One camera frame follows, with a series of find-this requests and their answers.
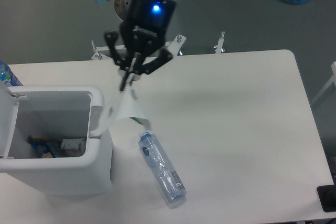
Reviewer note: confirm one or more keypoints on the crumpled silver wrapper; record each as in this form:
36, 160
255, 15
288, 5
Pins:
74, 147

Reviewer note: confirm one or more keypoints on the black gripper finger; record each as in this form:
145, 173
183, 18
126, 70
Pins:
126, 63
140, 67

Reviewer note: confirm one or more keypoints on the black device at table edge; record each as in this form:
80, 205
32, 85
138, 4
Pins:
326, 195

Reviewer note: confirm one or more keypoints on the blue labelled bottle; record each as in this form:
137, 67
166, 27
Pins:
8, 77

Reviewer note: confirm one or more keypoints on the white frame at right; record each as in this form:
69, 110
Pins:
325, 90

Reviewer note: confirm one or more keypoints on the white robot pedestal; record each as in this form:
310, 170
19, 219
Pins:
175, 47

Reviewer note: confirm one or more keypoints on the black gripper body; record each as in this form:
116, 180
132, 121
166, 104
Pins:
145, 26

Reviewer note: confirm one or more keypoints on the blue snack wrapper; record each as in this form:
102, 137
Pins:
42, 149

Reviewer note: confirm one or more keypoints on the white trash can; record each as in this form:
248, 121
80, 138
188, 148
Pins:
51, 114

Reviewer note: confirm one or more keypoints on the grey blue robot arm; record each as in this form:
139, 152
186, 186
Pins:
137, 47

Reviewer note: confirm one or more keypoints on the clear plastic water bottle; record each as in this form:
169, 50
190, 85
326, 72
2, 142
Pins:
163, 170

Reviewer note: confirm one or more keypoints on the clear plastic bag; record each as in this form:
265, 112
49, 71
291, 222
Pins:
124, 105

